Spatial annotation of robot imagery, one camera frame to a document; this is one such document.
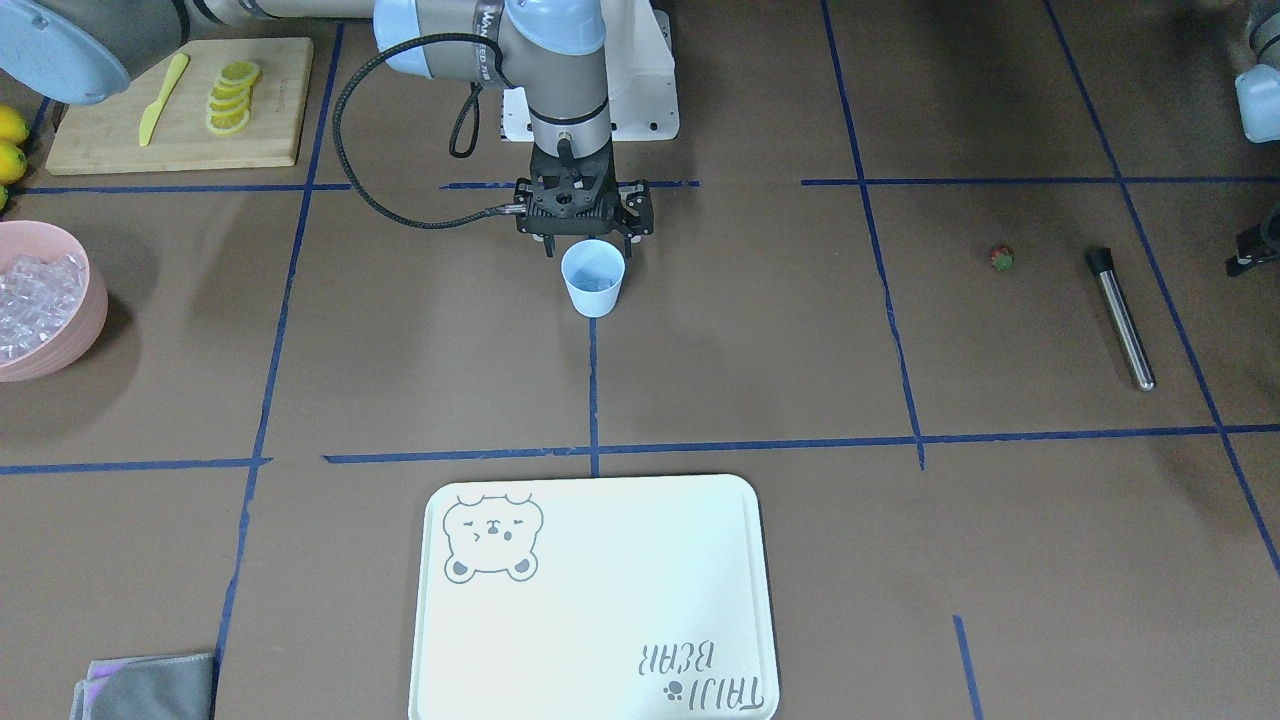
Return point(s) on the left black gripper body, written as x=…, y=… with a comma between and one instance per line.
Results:
x=1262, y=246

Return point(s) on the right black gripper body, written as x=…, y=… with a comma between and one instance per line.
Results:
x=637, y=211

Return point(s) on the red strawberry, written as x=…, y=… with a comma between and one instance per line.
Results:
x=1002, y=258

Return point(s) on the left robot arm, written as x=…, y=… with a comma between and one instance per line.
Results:
x=1257, y=97

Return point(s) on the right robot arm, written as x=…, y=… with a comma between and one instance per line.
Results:
x=82, y=52

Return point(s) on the light blue plastic cup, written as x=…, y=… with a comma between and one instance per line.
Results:
x=593, y=271

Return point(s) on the clear ice cubes pile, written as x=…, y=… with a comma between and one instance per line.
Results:
x=38, y=298

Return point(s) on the steel muddler black tip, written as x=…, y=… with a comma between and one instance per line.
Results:
x=1102, y=265

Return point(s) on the lemon slices stack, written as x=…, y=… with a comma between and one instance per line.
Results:
x=228, y=106

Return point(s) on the white bear serving tray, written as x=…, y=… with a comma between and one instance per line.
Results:
x=594, y=598

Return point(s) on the yellow plastic knife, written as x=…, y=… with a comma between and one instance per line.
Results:
x=151, y=115

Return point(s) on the wooden cutting board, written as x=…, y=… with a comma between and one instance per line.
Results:
x=103, y=138

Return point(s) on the pink bowl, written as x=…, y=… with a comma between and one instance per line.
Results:
x=48, y=242

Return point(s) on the yellow lemon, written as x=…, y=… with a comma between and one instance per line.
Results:
x=13, y=163
x=14, y=126

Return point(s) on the grey folded cloth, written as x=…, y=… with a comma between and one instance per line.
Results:
x=173, y=686

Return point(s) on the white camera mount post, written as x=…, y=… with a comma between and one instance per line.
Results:
x=640, y=58

